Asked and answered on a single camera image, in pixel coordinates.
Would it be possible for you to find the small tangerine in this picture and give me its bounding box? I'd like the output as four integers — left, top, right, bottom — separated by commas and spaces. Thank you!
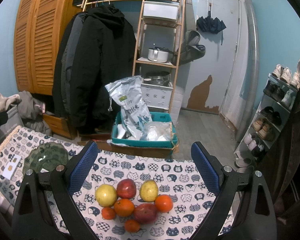
125, 219, 140, 233
101, 207, 116, 220

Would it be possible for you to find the red apple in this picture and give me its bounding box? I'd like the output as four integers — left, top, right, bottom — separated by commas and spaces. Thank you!
133, 203, 157, 224
116, 179, 136, 199

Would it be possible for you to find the large orange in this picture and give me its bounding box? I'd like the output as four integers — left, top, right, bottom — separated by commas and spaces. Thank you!
114, 199, 135, 217

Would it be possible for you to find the small tangerine bottom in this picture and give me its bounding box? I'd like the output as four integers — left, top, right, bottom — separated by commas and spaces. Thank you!
125, 219, 140, 233

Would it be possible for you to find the grey fabric bag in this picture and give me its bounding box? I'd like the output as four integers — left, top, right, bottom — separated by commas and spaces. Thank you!
0, 105, 24, 143

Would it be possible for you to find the green glass plate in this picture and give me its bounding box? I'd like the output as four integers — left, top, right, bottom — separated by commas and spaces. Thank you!
23, 142, 69, 175

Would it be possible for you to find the grey clothes pile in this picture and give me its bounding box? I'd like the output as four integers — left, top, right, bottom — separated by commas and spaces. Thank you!
17, 90, 52, 136

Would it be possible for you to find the wooden drawer unit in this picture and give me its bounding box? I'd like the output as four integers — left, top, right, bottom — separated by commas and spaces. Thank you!
43, 114, 77, 140

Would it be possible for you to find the cardboard box under basket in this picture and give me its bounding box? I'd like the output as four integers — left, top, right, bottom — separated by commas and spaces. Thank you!
107, 140, 179, 159

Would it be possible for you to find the cat pattern tablecloth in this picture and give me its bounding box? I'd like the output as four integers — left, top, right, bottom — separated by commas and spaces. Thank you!
0, 126, 241, 240

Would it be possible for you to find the shoe rack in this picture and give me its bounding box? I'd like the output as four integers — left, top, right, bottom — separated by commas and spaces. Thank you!
234, 74, 298, 159

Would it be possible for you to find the teal plastic basket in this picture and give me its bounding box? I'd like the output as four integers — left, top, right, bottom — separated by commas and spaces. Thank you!
111, 112, 179, 149

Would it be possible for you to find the clear plastic bag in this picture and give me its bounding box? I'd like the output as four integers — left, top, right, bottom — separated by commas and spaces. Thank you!
140, 121, 174, 141

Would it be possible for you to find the white rice bag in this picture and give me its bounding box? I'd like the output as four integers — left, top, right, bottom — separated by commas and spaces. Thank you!
106, 75, 152, 140

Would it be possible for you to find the pale blue door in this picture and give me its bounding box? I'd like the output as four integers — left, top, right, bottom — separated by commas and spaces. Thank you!
182, 0, 241, 114

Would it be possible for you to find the white patterned drawer box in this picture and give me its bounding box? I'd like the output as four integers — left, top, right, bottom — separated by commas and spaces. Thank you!
141, 83, 173, 110

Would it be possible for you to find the steel pot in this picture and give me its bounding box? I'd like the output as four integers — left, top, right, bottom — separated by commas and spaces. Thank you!
144, 71, 170, 86

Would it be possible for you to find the black hanging coat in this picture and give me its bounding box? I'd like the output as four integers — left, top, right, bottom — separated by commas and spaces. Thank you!
52, 4, 136, 135

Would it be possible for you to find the wooden louvered wardrobe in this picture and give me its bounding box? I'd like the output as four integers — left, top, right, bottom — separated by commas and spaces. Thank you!
13, 0, 84, 96

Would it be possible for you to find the grey backpack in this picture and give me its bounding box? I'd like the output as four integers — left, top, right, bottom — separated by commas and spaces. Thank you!
172, 0, 206, 66

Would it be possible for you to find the white cooking pot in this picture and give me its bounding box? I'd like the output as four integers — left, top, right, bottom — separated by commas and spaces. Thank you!
147, 47, 170, 63

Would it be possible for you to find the wooden shelf rack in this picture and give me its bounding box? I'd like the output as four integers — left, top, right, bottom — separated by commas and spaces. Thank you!
132, 0, 185, 113

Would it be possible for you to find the dark blue umbrella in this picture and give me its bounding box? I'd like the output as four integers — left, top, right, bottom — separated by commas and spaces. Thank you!
196, 16, 226, 44

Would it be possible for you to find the white storage bin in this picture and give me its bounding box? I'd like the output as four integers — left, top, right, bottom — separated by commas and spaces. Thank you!
143, 1, 179, 22

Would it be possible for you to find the silver duct pipe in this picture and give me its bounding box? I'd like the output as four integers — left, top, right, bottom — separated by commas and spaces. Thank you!
235, 0, 260, 142

